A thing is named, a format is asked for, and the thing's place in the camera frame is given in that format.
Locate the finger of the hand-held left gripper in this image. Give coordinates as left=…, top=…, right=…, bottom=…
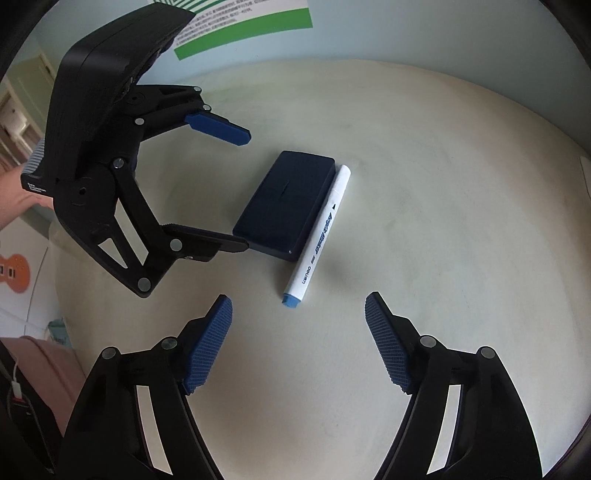
left=69, top=157, right=250, bottom=298
left=122, top=84, right=251, bottom=147

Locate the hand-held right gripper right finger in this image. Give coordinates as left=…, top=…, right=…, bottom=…
left=365, top=292, right=543, bottom=480

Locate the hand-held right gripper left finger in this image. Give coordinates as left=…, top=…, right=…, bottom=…
left=59, top=294, right=234, bottom=480

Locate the dark blue box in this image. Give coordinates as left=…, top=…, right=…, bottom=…
left=232, top=150, right=336, bottom=264

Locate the white marker with blue cap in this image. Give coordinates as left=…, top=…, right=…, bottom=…
left=281, top=164, right=352, bottom=309

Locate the person's left forearm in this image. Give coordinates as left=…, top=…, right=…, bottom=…
left=0, top=168, right=54, bottom=229

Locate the pale green box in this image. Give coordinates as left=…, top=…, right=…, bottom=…
left=48, top=318, right=70, bottom=344

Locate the orange guitar sticker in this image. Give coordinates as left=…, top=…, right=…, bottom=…
left=0, top=251, right=32, bottom=294

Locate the green white wall poster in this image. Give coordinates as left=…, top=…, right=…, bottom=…
left=174, top=0, right=314, bottom=61

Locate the white charging cable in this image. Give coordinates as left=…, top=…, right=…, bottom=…
left=7, top=351, right=26, bottom=403

